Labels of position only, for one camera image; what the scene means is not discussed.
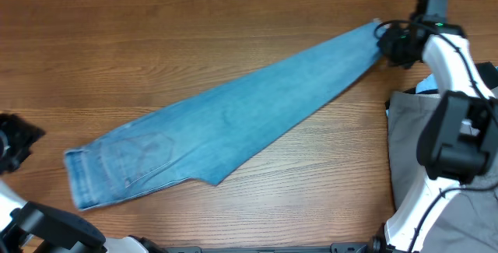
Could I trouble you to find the grey khaki trousers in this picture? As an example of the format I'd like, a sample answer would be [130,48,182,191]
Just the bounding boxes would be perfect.
[388,92,497,253]

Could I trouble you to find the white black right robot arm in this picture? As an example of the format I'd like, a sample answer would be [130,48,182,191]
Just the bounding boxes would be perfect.
[364,0,497,252]

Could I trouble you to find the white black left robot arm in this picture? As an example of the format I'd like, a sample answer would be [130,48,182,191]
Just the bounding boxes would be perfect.
[1,113,164,253]

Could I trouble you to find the black garment in pile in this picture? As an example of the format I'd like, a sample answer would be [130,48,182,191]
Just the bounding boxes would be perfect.
[385,62,497,115]

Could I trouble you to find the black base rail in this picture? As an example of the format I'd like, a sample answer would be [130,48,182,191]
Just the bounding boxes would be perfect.
[163,242,382,253]

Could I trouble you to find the light blue garment in pile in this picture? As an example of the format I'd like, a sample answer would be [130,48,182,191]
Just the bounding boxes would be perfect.
[415,74,439,94]

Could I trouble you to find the light blue denim jeans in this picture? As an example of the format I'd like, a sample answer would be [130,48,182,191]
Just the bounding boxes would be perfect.
[64,23,381,210]

